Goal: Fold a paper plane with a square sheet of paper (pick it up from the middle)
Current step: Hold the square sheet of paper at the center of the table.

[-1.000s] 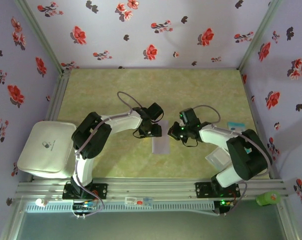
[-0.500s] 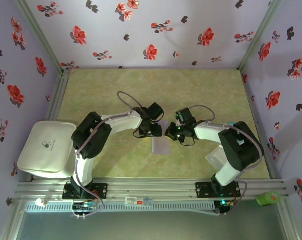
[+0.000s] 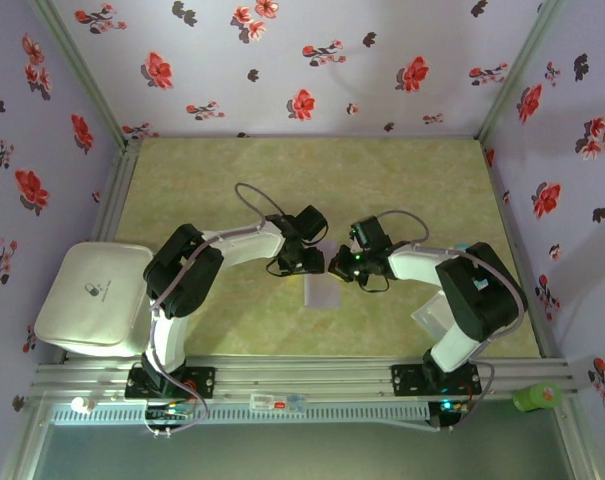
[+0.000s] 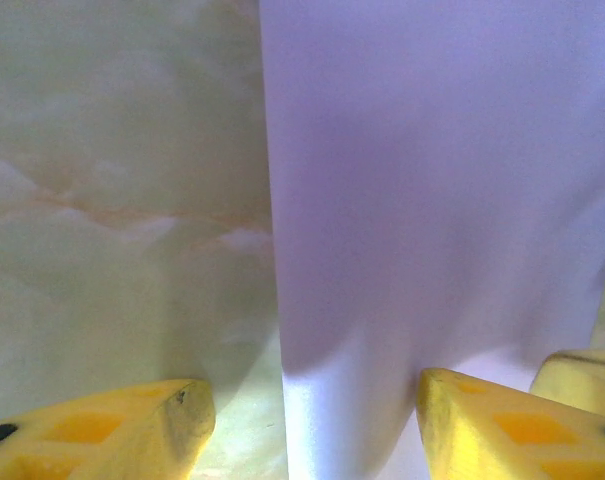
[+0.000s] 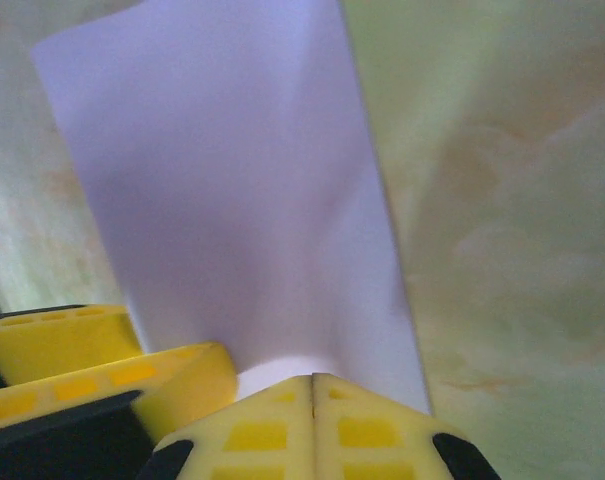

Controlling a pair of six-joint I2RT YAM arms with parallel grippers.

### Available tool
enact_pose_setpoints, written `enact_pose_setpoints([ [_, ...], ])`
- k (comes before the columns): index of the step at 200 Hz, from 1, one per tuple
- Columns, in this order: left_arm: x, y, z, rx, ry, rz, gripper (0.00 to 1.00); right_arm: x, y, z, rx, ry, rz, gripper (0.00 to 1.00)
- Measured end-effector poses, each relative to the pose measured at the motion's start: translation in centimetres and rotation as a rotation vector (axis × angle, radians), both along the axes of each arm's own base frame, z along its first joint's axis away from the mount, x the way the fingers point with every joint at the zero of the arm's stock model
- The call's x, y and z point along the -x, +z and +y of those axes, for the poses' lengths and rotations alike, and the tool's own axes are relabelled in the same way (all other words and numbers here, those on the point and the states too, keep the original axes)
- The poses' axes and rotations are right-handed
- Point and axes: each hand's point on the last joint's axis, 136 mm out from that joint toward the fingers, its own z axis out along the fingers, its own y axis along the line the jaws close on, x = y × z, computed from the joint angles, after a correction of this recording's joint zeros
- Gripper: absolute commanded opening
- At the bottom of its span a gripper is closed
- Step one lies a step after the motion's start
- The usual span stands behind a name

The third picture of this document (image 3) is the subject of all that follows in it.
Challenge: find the black controller board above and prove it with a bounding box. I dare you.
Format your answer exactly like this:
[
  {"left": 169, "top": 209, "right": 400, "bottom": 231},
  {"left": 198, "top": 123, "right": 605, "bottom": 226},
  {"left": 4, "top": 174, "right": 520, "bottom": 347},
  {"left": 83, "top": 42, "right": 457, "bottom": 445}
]
[
  {"left": 428, "top": 398, "right": 471, "bottom": 432},
  {"left": 145, "top": 399, "right": 193, "bottom": 422}
]

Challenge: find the aluminium side rail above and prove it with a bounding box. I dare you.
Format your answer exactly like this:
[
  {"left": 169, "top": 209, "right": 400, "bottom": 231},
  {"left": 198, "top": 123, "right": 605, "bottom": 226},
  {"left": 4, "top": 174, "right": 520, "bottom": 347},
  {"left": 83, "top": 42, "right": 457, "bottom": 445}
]
[
  {"left": 89, "top": 137, "right": 144, "bottom": 246},
  {"left": 479, "top": 137, "right": 558, "bottom": 359}
]

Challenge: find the clear plastic box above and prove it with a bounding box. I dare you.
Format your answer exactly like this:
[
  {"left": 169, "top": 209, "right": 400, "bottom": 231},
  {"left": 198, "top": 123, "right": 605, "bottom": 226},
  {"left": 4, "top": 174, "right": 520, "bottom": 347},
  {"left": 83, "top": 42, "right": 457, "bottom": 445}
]
[{"left": 411, "top": 294, "right": 451, "bottom": 341}]

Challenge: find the aluminium corner post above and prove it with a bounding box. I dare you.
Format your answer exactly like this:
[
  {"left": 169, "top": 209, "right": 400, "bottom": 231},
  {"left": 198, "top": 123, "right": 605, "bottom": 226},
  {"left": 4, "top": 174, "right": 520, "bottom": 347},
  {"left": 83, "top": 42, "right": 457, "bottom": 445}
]
[
  {"left": 27, "top": 0, "right": 136, "bottom": 149},
  {"left": 474, "top": 0, "right": 568, "bottom": 141}
]

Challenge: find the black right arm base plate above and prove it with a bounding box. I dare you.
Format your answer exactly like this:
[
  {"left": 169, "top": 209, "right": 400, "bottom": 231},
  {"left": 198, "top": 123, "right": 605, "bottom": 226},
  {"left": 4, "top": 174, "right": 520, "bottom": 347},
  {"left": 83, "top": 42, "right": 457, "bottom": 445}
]
[{"left": 390, "top": 363, "right": 483, "bottom": 399}]

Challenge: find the green cylindrical container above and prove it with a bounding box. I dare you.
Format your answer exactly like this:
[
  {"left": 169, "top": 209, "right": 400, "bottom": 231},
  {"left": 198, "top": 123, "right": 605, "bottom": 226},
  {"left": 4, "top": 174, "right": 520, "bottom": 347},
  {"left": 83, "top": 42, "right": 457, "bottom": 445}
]
[{"left": 512, "top": 382, "right": 564, "bottom": 414}]

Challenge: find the white red label sticker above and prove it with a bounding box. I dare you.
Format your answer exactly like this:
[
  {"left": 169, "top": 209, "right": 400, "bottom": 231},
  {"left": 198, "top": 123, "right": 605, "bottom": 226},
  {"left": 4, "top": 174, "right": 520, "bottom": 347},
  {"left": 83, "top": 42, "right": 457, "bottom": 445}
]
[{"left": 250, "top": 393, "right": 288, "bottom": 412}]

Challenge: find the long aluminium frame rail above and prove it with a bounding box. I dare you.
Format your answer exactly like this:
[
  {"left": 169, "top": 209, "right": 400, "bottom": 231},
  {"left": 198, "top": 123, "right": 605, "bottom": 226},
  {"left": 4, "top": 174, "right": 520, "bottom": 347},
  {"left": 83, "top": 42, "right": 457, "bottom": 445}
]
[{"left": 31, "top": 355, "right": 581, "bottom": 401}]

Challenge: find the grey right arm cable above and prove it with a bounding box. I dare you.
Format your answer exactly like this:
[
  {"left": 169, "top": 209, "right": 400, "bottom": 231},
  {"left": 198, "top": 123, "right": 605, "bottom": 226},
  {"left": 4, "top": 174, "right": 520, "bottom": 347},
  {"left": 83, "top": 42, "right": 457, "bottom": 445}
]
[{"left": 376, "top": 209, "right": 528, "bottom": 432}]

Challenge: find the white slotted cable duct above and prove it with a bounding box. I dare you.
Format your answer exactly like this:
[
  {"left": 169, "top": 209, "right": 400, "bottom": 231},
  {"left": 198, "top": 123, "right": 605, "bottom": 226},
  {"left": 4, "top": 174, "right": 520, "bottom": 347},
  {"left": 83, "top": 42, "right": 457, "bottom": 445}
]
[{"left": 49, "top": 402, "right": 431, "bottom": 426}]

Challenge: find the lilac square paper sheet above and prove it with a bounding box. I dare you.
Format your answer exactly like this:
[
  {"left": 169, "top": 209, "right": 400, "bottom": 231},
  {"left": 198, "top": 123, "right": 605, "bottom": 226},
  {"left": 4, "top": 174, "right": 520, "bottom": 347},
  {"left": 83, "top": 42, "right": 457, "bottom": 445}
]
[{"left": 304, "top": 239, "right": 344, "bottom": 309}]

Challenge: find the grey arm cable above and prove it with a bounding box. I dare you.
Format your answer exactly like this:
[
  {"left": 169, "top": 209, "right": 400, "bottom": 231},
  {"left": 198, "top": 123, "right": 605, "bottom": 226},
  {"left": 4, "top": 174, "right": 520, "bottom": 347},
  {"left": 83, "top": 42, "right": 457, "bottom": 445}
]
[
  {"left": 376, "top": 209, "right": 528, "bottom": 432},
  {"left": 144, "top": 182, "right": 286, "bottom": 439}
]

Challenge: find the grey metal panel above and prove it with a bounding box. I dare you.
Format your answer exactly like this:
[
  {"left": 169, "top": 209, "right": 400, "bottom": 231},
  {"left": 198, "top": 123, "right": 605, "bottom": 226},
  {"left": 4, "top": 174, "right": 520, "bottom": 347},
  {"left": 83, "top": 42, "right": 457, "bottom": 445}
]
[{"left": 31, "top": 423, "right": 576, "bottom": 480}]

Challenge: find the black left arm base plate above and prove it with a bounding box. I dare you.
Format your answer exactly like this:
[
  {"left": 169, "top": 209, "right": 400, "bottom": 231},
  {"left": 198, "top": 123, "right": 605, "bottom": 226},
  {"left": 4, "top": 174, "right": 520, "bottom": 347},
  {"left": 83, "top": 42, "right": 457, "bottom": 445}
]
[{"left": 125, "top": 366, "right": 217, "bottom": 401}]

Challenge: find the grey left arm cable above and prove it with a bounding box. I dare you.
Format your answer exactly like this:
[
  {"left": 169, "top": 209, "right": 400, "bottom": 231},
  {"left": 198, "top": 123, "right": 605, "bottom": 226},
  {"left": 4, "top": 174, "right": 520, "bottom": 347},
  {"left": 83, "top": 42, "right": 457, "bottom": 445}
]
[{"left": 144, "top": 182, "right": 286, "bottom": 439}]

